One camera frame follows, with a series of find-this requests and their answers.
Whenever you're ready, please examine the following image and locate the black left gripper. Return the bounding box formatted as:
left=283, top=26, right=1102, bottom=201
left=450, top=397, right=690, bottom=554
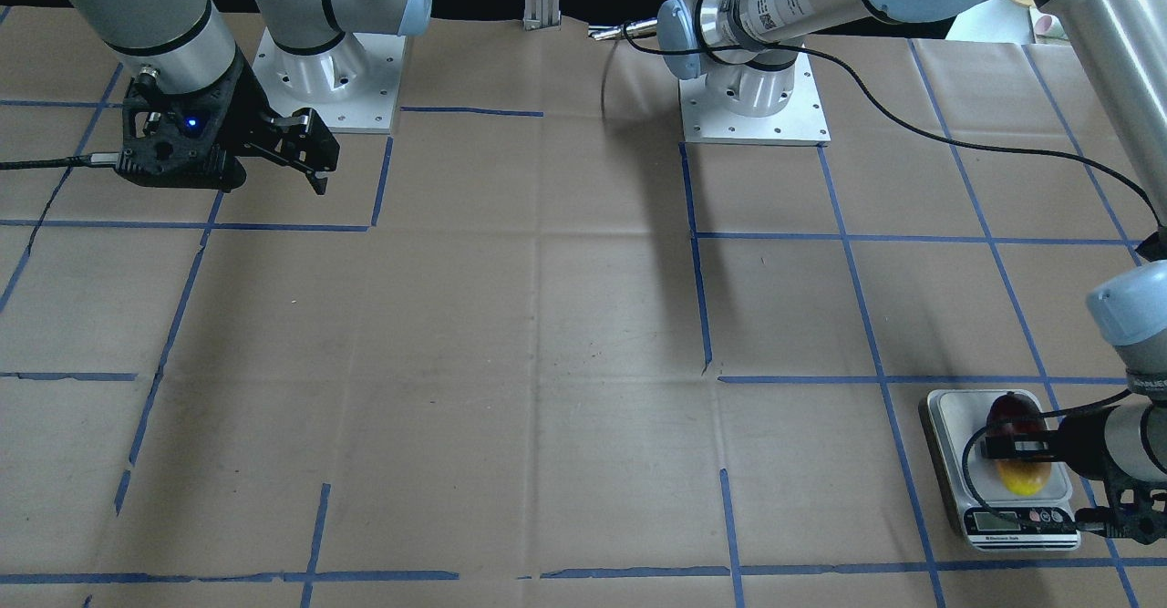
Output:
left=981, top=407, right=1113, bottom=482

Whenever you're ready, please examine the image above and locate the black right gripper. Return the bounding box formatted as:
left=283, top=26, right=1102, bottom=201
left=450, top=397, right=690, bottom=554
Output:
left=116, top=50, right=341, bottom=196

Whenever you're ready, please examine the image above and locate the red yellow mango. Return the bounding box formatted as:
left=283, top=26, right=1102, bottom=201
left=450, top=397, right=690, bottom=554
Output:
left=986, top=392, right=1048, bottom=498

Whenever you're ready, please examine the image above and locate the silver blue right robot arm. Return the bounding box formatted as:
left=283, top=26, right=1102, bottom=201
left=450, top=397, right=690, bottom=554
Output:
left=33, top=0, right=433, bottom=194

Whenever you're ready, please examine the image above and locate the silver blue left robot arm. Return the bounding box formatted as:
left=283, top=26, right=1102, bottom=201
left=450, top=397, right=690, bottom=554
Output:
left=589, top=0, right=1163, bottom=520

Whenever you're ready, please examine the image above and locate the silver digital kitchen scale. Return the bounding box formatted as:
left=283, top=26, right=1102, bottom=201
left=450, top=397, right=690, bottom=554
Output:
left=918, top=389, right=1082, bottom=553

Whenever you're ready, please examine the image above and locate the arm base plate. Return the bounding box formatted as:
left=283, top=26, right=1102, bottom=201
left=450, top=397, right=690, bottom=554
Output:
left=252, top=30, right=411, bottom=135
left=679, top=53, right=832, bottom=147

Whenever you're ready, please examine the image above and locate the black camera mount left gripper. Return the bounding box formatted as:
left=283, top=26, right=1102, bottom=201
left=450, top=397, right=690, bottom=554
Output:
left=1075, top=485, right=1166, bottom=545

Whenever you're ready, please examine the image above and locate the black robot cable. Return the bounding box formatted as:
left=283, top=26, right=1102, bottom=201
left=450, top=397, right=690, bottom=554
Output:
left=602, top=25, right=1166, bottom=235

